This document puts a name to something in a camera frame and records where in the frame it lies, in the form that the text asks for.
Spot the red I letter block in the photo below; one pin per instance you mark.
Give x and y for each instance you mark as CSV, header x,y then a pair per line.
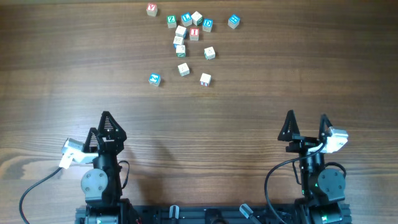
x,y
194,34

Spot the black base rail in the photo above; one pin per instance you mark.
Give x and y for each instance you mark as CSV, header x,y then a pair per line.
x,y
276,213

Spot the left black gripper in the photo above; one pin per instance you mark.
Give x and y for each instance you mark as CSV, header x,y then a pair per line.
x,y
118,137

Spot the white block letter A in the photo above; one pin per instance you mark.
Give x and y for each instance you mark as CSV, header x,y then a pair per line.
x,y
209,53

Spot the white block red H side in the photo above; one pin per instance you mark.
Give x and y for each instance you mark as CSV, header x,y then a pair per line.
x,y
205,79

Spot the blue block far right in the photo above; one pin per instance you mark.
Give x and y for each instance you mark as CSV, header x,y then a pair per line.
x,y
233,21

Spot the red Y letter block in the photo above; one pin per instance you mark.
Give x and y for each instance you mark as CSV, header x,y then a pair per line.
x,y
151,9

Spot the white block blue X side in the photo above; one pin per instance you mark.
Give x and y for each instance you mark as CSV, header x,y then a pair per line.
x,y
178,41

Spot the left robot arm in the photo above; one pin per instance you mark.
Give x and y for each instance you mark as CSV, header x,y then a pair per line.
x,y
102,184

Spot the plain wooden block six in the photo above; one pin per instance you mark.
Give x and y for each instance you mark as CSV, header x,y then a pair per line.
x,y
183,69

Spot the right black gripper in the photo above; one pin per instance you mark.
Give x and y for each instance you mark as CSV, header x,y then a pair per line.
x,y
302,144

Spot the blue D letter block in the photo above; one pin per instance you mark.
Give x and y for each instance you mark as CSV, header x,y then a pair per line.
x,y
207,25

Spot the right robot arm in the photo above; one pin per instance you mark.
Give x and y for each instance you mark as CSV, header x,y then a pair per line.
x,y
323,183

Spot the blue number two block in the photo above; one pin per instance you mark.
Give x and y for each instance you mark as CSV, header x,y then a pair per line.
x,y
155,79

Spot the green Z letter block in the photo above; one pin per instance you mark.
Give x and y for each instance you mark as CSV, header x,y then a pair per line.
x,y
171,21

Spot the blue L letter block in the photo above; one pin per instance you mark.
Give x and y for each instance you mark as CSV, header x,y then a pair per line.
x,y
186,19

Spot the white block green Z side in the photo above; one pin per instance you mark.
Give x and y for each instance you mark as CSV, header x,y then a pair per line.
x,y
180,51

